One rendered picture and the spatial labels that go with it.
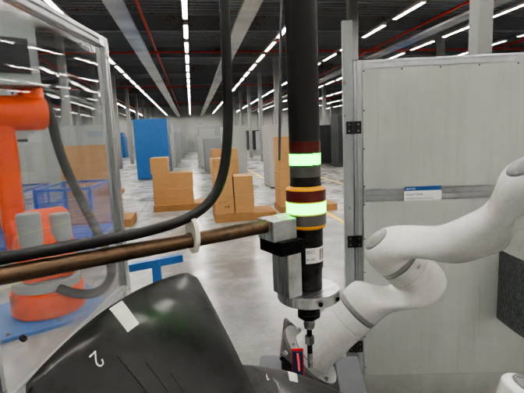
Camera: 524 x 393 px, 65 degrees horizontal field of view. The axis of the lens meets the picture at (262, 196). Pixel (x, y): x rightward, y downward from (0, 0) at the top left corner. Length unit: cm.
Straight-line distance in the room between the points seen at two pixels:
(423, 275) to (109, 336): 82
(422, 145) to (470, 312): 100
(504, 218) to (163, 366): 70
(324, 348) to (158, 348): 73
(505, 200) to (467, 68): 163
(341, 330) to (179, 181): 868
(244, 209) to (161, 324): 759
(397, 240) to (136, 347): 74
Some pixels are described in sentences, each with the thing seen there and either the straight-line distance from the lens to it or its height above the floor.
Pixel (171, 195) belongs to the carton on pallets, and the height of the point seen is 36.
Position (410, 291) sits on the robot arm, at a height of 122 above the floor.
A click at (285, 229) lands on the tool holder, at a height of 153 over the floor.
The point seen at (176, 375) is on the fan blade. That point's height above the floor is 138.
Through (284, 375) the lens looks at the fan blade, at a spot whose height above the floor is 120.
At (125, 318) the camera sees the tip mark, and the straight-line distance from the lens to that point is 48.
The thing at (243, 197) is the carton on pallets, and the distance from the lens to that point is 802.
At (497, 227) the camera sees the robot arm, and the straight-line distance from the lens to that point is 95.
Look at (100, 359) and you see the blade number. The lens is 46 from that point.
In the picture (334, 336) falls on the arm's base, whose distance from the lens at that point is 114.
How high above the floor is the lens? 163
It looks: 8 degrees down
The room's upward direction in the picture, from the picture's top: 2 degrees counter-clockwise
